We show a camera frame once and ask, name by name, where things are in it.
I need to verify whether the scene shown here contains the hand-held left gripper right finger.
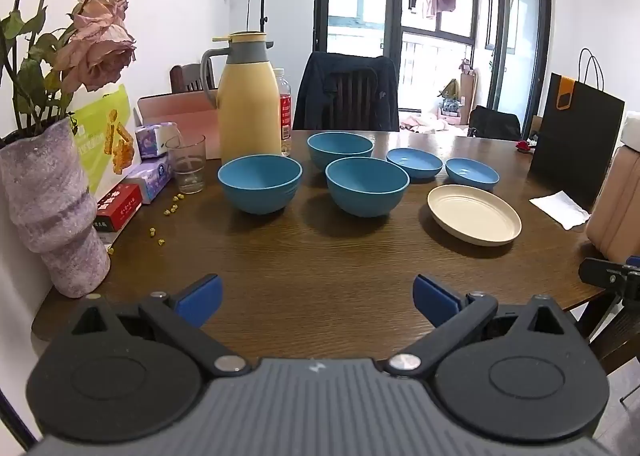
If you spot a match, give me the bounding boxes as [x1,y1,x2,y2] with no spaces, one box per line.
[382,273,571,379]

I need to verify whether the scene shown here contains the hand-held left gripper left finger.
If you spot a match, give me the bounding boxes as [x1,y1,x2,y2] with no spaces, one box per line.
[72,273,252,379]

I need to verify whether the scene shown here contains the cream round plate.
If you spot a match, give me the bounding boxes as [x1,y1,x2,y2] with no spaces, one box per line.
[427,184,522,247]

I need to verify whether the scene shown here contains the blue ribbed deep bowl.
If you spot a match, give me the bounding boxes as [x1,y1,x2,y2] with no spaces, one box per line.
[306,132,374,172]
[217,154,303,215]
[325,157,410,218]

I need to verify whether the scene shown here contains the blue shallow plate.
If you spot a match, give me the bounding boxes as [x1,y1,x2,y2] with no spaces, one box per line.
[386,148,444,181]
[445,158,500,191]

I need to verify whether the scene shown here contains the white paper napkin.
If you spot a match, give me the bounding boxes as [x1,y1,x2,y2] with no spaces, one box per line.
[529,190,591,230]

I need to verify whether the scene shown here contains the scattered yellow dried buds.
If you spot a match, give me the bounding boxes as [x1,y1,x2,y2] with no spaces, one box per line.
[108,193,182,255]

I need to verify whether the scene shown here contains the red flat box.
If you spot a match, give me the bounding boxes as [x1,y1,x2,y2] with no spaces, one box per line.
[95,183,143,233]

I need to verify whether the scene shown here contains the purple tissue pack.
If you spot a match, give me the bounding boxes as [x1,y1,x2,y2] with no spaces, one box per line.
[125,158,175,204]
[135,122,179,159]

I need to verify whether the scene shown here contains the clear drinking glass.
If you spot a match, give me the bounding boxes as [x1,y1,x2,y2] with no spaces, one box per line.
[166,134,207,194]

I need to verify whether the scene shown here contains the black paper shopping bag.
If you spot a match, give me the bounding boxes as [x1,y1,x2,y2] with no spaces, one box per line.
[528,48,626,209]

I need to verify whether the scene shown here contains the pink cardboard box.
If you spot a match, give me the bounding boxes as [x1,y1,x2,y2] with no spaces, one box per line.
[137,90,223,161]

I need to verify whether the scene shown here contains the green snack box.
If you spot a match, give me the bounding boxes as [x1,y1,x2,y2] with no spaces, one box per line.
[72,83,137,207]

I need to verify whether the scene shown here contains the yellow thermos jug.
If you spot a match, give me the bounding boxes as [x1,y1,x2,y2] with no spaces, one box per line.
[201,31,282,166]

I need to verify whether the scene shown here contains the red label water bottle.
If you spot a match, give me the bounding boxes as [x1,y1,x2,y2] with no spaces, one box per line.
[272,67,293,158]

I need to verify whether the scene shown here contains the slatted wooden chair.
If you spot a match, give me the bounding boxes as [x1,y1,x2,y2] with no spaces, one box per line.
[330,70,379,130]

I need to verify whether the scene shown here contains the dark wooden chair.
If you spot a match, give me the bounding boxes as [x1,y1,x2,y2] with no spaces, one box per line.
[169,62,217,94]

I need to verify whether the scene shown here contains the chair with dark jacket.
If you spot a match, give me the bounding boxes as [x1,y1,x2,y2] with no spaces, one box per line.
[292,52,401,133]

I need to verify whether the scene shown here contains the dried pink rose bouquet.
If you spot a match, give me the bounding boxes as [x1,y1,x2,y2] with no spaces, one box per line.
[0,0,211,137]

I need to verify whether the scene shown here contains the black framed glass door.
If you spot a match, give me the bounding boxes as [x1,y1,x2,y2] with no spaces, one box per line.
[314,0,553,128]

